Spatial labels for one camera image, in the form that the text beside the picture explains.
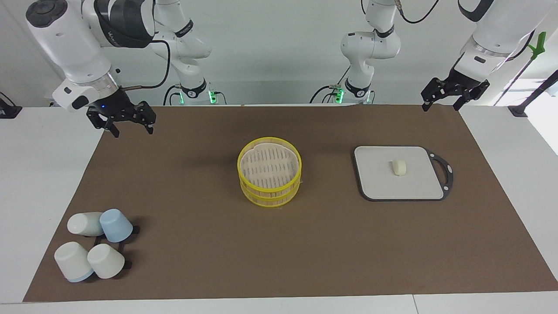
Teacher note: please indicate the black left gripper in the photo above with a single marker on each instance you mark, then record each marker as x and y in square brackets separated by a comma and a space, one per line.
[457, 85]

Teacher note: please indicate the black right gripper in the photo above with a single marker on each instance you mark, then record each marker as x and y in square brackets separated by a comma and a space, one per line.
[120, 109]

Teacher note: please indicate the small white steamed bun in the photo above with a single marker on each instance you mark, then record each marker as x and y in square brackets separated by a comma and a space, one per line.
[399, 167]

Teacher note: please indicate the yellow bamboo steamer tier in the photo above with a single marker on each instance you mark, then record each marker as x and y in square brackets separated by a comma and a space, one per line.
[270, 199]
[269, 163]

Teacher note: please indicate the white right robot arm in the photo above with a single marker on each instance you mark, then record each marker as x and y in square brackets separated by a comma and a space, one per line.
[65, 43]

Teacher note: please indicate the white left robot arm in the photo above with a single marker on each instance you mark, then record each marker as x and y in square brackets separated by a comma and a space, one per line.
[370, 43]

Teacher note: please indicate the black stand with foot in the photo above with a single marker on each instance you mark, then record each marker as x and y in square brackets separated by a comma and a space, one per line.
[538, 93]

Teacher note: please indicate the grey white cutting board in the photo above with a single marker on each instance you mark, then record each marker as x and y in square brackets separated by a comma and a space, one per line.
[392, 187]

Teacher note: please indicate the light blue cup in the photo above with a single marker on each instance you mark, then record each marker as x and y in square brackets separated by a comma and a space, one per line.
[115, 224]

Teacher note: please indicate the plain white cup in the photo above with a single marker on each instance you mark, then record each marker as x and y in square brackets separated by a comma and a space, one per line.
[83, 224]
[106, 261]

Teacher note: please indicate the green clamp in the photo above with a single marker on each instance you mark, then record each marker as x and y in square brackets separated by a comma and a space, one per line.
[539, 43]

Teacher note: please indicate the brown table mat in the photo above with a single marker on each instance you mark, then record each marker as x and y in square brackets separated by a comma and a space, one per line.
[196, 244]

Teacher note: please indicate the white cup with blue rim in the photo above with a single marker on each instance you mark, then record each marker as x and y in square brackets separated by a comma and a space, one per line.
[72, 261]

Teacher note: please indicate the black mount block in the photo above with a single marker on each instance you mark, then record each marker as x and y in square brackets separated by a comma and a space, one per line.
[8, 111]

